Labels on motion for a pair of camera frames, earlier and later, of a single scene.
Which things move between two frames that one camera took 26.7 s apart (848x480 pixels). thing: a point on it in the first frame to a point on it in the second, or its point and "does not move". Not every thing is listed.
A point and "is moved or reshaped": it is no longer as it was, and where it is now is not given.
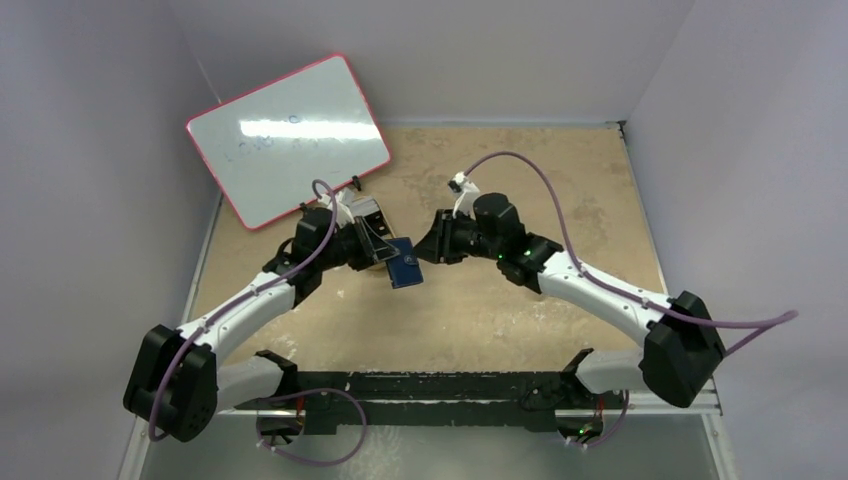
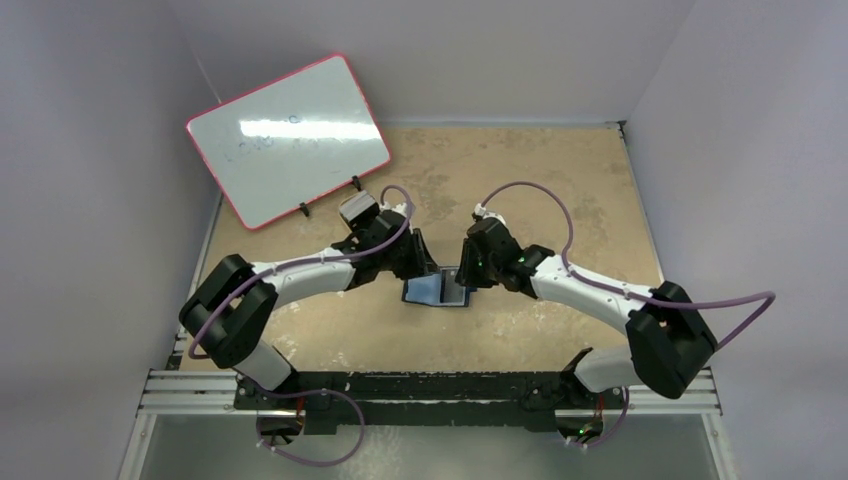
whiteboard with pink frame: (269, 147) does not move
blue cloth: (404, 270) is moved or reshaped
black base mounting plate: (455, 400) does not move
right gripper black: (445, 235) to (475, 258)
